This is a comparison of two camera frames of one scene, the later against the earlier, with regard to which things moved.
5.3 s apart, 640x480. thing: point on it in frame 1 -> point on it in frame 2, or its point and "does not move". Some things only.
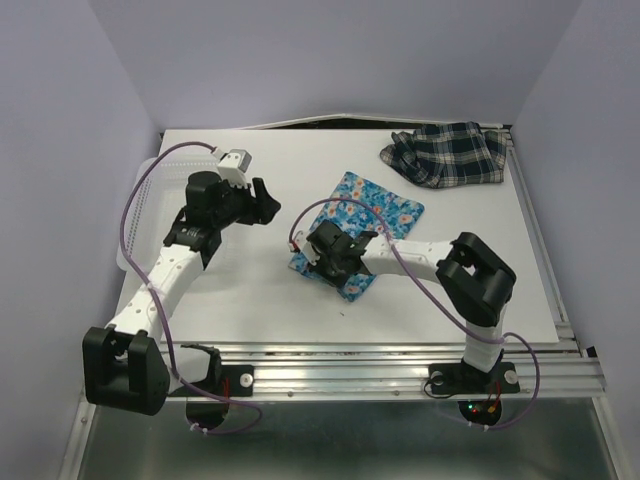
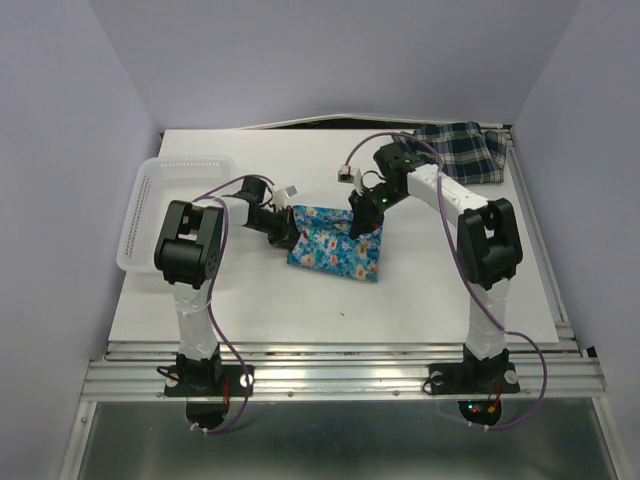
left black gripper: [263, 207] -> [286, 235]
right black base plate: [464, 379] does not move
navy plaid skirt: [449, 154] does not move
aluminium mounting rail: [400, 370] does not move
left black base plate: [229, 381] does not move
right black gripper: [337, 282] -> [364, 219]
